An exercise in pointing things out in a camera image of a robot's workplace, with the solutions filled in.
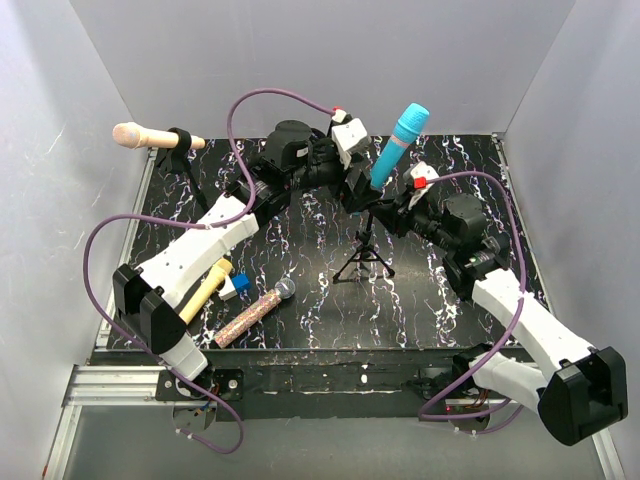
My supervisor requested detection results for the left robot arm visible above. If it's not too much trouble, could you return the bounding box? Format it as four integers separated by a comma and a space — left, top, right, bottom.
113, 110, 371, 400

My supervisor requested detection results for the pink microphone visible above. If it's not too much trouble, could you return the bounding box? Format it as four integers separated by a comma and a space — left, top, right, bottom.
112, 122, 180, 149

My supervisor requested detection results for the purple cable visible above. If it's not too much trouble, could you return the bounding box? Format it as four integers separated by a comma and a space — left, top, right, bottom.
82, 88, 346, 455
417, 171, 526, 434

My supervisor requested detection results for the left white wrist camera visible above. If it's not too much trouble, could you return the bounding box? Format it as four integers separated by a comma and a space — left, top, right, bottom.
330, 112, 371, 170

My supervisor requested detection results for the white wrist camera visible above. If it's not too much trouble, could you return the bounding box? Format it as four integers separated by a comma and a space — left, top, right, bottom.
330, 112, 371, 170
403, 161, 439, 210

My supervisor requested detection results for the black tripod stand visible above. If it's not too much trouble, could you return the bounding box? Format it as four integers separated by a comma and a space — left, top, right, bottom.
332, 213, 396, 284

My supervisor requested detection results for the glitter rhinestone microphone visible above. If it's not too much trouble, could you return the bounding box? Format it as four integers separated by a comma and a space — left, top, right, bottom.
213, 278, 296, 349

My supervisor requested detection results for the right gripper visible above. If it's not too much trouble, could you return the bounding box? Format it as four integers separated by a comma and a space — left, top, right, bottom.
368, 188, 457, 254

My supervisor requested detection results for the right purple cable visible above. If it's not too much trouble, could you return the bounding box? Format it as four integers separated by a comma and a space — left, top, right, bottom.
417, 171, 526, 434

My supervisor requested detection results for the blue and white block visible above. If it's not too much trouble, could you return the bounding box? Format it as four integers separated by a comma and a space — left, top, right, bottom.
218, 273, 251, 301

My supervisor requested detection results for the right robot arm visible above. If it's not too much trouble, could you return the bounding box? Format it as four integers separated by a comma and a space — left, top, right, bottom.
372, 194, 628, 446

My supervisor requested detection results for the cyan blue microphone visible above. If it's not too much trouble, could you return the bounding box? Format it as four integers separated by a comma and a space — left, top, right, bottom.
370, 103, 430, 189

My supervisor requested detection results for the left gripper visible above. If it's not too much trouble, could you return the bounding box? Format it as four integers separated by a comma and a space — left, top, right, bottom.
287, 145, 383, 212

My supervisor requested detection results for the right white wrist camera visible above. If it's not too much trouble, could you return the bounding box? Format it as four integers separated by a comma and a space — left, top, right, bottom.
403, 161, 439, 210

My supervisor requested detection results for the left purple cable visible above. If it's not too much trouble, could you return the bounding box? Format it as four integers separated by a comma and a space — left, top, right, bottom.
82, 88, 346, 455

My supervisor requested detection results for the cream yellow microphone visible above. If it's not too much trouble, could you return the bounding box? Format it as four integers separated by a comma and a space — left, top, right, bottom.
179, 258, 232, 325

